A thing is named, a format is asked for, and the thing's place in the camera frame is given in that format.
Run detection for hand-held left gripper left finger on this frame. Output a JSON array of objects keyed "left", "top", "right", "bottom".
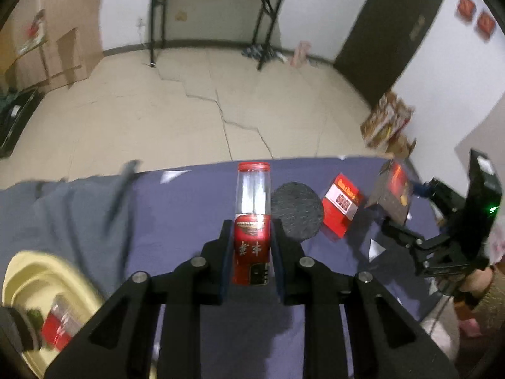
[{"left": 43, "top": 219, "right": 234, "bottom": 379}]

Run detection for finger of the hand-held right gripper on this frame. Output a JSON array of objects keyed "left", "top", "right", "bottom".
[
  {"left": 413, "top": 177, "right": 467, "bottom": 228},
  {"left": 381, "top": 220, "right": 427, "bottom": 251}
]

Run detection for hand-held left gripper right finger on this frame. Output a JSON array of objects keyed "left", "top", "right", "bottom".
[{"left": 270, "top": 218, "right": 460, "bottom": 379}]

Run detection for red lighter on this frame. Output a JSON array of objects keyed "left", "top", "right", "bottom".
[{"left": 232, "top": 162, "right": 273, "bottom": 287}]

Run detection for dark red flame-print box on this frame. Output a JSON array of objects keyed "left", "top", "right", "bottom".
[{"left": 365, "top": 160, "right": 414, "bottom": 225}]

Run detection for red box with white label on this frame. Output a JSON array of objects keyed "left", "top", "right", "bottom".
[{"left": 321, "top": 173, "right": 365, "bottom": 241}]

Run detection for clear-wrapped red cigarette box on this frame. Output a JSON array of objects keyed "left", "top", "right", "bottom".
[{"left": 41, "top": 294, "right": 85, "bottom": 352}]

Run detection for yellow plastic basin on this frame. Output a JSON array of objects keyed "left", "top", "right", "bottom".
[{"left": 2, "top": 250, "right": 156, "bottom": 379}]

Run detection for person's right forearm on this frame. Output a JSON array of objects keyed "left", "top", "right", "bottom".
[{"left": 471, "top": 268, "right": 505, "bottom": 326}]

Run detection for person's right hand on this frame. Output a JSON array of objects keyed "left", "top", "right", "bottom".
[{"left": 461, "top": 266, "right": 498, "bottom": 304}]

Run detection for purple blanket with white triangles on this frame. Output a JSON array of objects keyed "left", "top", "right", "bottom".
[{"left": 130, "top": 156, "right": 446, "bottom": 379}]

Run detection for printed cardboard boxes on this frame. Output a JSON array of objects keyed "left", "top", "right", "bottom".
[{"left": 361, "top": 91, "right": 417, "bottom": 159}]

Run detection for grey blanket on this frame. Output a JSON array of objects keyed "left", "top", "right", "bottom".
[{"left": 0, "top": 160, "right": 143, "bottom": 301}]

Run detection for dark door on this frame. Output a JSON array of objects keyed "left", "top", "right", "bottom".
[{"left": 335, "top": 0, "right": 454, "bottom": 109}]

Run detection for dark cloth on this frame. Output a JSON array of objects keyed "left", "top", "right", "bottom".
[{"left": 241, "top": 45, "right": 277, "bottom": 61}]

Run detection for black open suitcase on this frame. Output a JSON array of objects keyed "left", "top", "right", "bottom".
[{"left": 0, "top": 87, "right": 42, "bottom": 159}]

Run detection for wooden wardrobe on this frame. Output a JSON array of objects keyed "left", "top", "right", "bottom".
[{"left": 0, "top": 0, "right": 104, "bottom": 91}]

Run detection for red packet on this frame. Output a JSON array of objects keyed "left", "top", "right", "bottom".
[{"left": 27, "top": 10, "right": 46, "bottom": 36}]

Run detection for door handle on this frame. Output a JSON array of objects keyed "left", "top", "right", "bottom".
[{"left": 408, "top": 14, "right": 427, "bottom": 42}]

